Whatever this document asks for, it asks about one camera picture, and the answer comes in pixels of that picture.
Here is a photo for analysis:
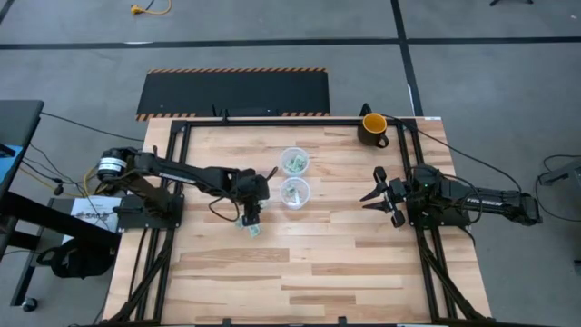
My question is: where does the black metal table frame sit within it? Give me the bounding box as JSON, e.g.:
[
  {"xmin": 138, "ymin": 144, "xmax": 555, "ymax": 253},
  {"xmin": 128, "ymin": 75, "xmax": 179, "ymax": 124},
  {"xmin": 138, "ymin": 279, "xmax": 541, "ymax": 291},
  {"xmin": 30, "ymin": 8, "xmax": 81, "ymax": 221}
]
[{"xmin": 106, "ymin": 116, "xmax": 494, "ymax": 327}]

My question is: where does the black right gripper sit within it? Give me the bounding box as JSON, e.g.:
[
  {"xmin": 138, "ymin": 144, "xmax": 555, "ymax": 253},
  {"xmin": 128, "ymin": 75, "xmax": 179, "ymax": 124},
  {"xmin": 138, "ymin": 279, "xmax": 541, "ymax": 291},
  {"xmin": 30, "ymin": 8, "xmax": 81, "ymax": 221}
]
[{"xmin": 359, "ymin": 166, "xmax": 411, "ymax": 213}]

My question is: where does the clear plastic cup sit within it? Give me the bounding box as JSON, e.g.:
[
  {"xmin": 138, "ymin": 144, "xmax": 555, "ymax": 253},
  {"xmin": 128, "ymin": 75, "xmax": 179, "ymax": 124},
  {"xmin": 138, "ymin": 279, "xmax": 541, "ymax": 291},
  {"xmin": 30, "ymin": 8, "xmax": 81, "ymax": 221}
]
[
  {"xmin": 279, "ymin": 176, "xmax": 312, "ymax": 211},
  {"xmin": 279, "ymin": 146, "xmax": 312, "ymax": 177}
]

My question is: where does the black mug yellow inside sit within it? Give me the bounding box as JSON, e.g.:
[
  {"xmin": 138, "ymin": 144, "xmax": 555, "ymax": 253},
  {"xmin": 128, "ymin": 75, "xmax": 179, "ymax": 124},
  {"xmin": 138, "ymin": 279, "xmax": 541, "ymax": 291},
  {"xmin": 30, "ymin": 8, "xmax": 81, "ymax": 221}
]
[{"xmin": 357, "ymin": 112, "xmax": 390, "ymax": 150}]

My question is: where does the yellow extension cord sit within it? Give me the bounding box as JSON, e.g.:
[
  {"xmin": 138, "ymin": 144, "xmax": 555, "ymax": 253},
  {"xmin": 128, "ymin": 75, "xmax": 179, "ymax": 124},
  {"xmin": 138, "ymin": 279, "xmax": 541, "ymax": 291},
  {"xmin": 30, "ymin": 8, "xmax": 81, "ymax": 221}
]
[{"xmin": 130, "ymin": 0, "xmax": 173, "ymax": 16}]

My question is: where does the black bag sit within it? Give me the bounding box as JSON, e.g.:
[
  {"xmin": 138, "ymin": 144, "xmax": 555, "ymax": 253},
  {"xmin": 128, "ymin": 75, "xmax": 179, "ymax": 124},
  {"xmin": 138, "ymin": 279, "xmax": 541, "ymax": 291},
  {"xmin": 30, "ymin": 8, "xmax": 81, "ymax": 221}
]
[{"xmin": 35, "ymin": 238, "xmax": 117, "ymax": 280}]

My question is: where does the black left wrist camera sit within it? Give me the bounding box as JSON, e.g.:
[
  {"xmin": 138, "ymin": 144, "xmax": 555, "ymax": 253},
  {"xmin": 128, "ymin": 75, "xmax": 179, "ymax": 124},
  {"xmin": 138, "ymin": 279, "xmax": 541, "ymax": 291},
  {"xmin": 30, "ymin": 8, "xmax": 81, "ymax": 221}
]
[{"xmin": 240, "ymin": 203, "xmax": 262, "ymax": 227}]

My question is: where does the black desk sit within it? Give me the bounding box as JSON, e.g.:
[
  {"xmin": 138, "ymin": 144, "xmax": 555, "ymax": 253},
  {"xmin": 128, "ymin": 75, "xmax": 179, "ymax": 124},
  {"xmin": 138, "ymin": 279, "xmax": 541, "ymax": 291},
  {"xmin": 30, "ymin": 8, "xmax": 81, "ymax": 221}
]
[{"xmin": 0, "ymin": 99, "xmax": 122, "ymax": 310}]

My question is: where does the black bar device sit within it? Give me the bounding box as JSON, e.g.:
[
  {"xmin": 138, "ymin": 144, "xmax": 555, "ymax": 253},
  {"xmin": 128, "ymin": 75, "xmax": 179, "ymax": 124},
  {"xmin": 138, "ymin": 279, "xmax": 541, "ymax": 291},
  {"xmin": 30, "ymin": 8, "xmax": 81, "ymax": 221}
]
[{"xmin": 212, "ymin": 104, "xmax": 285, "ymax": 118}]

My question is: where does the blue panel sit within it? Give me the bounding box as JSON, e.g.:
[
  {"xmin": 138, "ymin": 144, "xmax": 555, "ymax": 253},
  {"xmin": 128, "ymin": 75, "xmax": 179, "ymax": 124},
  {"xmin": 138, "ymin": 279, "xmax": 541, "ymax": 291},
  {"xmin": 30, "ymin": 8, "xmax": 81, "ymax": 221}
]
[{"xmin": 0, "ymin": 144, "xmax": 24, "ymax": 192}]

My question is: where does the black hazard-striped floor mat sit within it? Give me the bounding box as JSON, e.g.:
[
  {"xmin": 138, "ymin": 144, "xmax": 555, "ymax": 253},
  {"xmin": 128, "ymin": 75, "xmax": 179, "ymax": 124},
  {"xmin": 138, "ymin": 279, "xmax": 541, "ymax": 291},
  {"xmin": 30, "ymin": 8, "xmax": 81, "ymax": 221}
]
[{"xmin": 134, "ymin": 67, "xmax": 331, "ymax": 123}]

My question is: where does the white printed paper sheet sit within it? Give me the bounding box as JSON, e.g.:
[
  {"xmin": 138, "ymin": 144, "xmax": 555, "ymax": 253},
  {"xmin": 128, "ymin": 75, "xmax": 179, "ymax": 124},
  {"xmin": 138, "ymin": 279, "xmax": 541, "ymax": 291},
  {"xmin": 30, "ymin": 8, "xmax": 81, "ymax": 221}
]
[{"xmin": 67, "ymin": 195, "xmax": 123, "ymax": 244}]

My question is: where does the grey metal stand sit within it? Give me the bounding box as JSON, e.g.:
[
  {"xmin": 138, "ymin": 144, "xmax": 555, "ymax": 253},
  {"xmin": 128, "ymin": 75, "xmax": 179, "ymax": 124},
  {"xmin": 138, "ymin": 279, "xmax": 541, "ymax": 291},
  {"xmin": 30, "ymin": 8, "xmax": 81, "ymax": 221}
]
[{"xmin": 537, "ymin": 156, "xmax": 581, "ymax": 187}]

